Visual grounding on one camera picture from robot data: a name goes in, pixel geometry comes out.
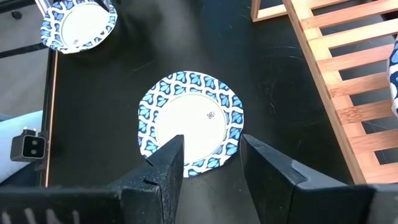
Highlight black metal table frame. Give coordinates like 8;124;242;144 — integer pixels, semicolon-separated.
0;0;60;187

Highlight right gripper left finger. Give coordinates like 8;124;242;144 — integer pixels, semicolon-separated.
107;134;185;224

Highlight blue-patterned white paper plate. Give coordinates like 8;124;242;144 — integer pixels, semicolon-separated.
137;70;245;179
386;35;398;119
39;0;118;55

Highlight small black camera box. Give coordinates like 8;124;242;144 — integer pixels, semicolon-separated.
10;127;48;163

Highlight wooden slatted shelf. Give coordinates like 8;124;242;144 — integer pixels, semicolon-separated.
250;0;398;185

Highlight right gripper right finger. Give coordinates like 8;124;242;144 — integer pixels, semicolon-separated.
239;134;374;224

